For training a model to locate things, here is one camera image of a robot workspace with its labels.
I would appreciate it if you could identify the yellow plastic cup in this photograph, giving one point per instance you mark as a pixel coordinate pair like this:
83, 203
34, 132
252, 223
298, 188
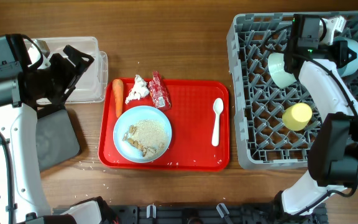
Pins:
297, 116

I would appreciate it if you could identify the mint green bowl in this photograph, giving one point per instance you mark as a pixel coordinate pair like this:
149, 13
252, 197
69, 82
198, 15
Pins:
280, 77

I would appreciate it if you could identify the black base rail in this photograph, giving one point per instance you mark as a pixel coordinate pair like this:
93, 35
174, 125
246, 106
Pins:
246, 213

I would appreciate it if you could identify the orange carrot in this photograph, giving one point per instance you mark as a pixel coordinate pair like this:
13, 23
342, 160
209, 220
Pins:
118, 90

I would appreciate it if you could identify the clear plastic bin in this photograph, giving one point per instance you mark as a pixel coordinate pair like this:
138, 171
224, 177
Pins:
91, 87

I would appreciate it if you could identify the crumpled white tissue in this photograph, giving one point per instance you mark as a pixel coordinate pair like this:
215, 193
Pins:
138, 91

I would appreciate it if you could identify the red snack wrapper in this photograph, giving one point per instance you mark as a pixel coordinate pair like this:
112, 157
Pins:
159, 92

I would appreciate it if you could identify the black bin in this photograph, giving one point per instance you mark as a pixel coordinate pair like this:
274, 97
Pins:
56, 140

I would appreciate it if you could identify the light blue bowl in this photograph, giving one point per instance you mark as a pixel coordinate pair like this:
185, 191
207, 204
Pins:
352, 67

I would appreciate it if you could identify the grey dishwasher rack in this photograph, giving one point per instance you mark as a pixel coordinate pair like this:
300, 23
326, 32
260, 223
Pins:
263, 142

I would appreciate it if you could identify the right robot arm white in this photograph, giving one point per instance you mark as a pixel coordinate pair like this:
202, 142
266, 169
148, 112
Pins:
317, 57

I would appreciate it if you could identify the white plastic spoon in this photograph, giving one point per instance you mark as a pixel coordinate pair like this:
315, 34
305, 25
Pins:
218, 107

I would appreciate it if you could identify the light blue plate with rice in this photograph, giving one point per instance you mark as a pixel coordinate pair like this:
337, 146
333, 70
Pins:
142, 134

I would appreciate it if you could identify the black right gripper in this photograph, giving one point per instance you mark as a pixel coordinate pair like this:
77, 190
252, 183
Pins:
342, 53

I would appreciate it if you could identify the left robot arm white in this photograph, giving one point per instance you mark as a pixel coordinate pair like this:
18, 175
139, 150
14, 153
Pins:
22, 83

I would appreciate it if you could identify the red plastic tray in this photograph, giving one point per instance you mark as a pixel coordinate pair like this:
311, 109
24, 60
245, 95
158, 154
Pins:
192, 119

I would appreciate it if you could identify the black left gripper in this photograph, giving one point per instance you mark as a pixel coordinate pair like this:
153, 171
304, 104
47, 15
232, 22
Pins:
59, 61

